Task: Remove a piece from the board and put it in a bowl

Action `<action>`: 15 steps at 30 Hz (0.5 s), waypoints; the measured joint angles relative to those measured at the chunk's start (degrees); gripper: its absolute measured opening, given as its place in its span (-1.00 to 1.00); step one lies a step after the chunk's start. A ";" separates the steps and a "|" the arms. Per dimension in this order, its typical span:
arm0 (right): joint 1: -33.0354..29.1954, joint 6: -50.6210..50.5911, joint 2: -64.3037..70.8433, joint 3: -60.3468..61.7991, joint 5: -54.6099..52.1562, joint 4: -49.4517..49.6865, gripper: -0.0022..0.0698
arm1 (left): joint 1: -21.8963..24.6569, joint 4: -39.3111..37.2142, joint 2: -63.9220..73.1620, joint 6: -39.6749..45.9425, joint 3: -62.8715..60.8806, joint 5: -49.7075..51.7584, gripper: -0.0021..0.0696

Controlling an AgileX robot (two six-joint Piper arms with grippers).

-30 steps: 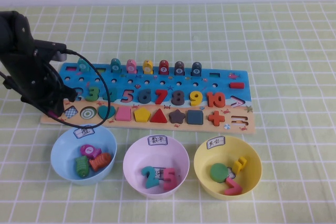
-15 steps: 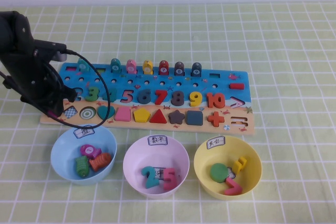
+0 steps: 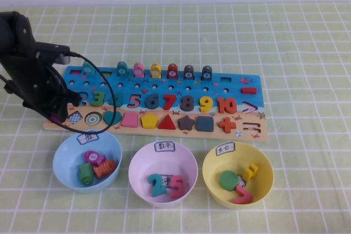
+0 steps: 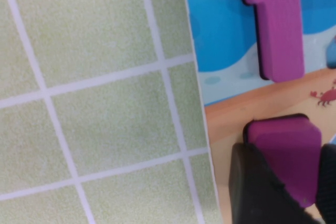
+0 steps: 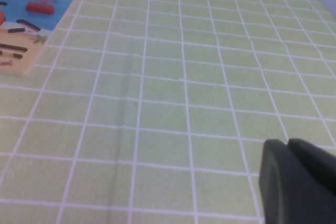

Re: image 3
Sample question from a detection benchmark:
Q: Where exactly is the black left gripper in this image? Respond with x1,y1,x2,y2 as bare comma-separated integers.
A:
4,53,82,123

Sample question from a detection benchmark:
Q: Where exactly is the teal wooden heart piece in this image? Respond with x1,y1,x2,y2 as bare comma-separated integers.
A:
103,110,122,127

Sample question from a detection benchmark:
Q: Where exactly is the light blue plastic bowl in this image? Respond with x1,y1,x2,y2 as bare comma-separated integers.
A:
52,129,123,194

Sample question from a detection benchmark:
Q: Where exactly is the pink wooden trapezoid piece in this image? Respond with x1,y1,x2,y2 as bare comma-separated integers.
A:
121,113,139,128

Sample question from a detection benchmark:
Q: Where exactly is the yellow wooden pentagon piece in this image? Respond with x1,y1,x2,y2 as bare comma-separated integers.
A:
140,113,160,129

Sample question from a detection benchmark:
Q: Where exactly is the pink plastic bowl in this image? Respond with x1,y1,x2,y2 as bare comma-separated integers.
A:
128,142,199,209

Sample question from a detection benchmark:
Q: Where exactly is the red wooden triangle piece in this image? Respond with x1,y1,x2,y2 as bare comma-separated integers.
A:
157,114,177,130

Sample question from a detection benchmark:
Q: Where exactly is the dark blue wooden square piece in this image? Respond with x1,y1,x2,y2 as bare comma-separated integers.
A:
196,116,214,133

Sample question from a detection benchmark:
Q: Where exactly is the wooden number puzzle board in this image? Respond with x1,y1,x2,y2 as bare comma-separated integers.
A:
43,65,269,142

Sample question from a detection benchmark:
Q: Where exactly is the green wooden circle piece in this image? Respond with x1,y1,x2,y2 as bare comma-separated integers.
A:
219,170,240,191

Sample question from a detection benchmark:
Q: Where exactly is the yellow plastic bowl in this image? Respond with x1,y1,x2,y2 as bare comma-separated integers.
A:
202,142,275,210

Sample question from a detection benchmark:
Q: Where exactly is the green wooden number three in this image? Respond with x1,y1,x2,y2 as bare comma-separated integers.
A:
89,91,106,108

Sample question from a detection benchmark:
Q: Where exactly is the white handwritten paper label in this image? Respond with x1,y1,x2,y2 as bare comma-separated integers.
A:
215,142,236,157
155,141,176,153
77,130,100,146

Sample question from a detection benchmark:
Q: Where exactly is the teal fish numbered two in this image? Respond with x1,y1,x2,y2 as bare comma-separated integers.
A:
81,61,95,77

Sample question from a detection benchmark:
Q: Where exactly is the teal wooden number four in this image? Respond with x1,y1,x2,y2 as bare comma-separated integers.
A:
108,93,124,108

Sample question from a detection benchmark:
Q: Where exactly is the magenta wooden fish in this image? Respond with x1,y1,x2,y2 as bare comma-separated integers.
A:
83,150,107,165

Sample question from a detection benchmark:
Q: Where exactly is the teal fish numbered four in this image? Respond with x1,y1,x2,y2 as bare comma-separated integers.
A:
116,61,129,78

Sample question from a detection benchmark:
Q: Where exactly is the green wooden fish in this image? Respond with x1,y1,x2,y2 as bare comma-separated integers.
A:
78,162,94,187

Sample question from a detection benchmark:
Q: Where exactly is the orange wooden fish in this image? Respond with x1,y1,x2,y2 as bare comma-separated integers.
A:
93,159,118,179

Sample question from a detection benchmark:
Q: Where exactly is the pink fish numbered five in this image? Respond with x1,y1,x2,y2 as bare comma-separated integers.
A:
133,62,145,78

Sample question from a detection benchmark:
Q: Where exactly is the dark blue wooden number six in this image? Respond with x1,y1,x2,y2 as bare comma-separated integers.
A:
145,93,160,110

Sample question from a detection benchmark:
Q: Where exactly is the yellow fish numbered six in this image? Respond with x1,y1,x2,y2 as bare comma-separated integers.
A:
150,62,162,79

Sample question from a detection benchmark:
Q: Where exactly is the red wooden number seven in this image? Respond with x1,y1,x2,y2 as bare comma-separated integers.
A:
162,94,177,111

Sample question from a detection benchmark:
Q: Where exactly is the red fish numbered seven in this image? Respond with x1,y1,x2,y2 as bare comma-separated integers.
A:
166,63,179,79

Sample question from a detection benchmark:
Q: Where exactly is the purple number eight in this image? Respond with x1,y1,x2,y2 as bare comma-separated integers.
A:
180,95,194,112

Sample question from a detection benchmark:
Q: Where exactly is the purple star block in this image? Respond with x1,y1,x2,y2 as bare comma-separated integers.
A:
177,115,196,132

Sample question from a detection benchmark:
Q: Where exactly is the teal wooden number two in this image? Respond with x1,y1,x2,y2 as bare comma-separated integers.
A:
147,173,167,198

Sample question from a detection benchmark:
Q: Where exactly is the brown fish numbered eight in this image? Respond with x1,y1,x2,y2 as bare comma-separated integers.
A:
183,64,195,81

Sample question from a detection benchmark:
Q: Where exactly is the pink-red wooden number five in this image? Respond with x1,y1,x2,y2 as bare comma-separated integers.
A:
170,175,187,199

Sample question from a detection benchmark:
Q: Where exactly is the yellow wooden number nine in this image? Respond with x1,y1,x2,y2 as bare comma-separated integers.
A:
199,96,213,113

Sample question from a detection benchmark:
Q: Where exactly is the dark blue fish numbered nine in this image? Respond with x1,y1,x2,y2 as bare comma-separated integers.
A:
201,65,213,81

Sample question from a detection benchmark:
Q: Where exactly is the orange wooden number ten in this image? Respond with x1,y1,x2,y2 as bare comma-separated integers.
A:
217,97,237,114

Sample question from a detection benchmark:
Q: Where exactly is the orange wooden plus sign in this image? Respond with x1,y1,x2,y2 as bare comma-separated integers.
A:
218,117,237,133

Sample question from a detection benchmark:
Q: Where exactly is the yellow wooden equals sign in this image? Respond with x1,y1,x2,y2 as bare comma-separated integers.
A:
243,163,260,182

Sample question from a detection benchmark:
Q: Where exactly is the pink wooden greater-than sign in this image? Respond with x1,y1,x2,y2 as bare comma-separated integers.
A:
233,185,253,204

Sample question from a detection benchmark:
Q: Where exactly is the green checked tablecloth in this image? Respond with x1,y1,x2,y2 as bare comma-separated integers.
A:
0,2,351,234

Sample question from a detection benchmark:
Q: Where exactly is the thick black camera cable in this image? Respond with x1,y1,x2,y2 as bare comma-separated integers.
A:
46,50,117,135

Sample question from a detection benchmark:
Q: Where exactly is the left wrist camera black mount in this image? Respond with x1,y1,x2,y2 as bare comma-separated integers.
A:
35,41,71,65

